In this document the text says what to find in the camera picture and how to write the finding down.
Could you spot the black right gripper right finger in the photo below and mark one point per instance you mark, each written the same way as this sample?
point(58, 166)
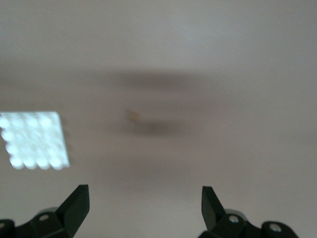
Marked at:
point(215, 218)

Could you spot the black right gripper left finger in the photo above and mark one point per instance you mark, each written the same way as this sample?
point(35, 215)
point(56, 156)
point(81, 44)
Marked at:
point(70, 213)

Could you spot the white studded base plate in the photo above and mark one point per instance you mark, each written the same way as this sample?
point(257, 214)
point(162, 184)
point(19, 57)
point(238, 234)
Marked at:
point(34, 140)

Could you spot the small brown tape patch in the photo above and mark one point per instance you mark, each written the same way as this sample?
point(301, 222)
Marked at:
point(133, 116)

